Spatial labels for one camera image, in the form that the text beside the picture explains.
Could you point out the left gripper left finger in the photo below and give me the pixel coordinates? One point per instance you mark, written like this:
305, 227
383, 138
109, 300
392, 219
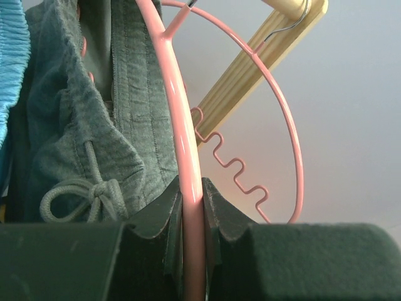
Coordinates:
140, 259

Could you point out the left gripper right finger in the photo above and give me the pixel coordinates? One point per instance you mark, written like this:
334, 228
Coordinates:
252, 261

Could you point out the pink wire hanger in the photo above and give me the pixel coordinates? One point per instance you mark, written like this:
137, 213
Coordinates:
191, 214
286, 15

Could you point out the grey drawstring shorts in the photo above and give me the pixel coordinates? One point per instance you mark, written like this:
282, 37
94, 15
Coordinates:
90, 134

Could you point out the light blue shorts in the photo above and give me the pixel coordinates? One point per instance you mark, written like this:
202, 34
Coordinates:
15, 53

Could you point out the wooden clothes rack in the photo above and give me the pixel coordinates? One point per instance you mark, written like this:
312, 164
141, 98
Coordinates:
243, 76

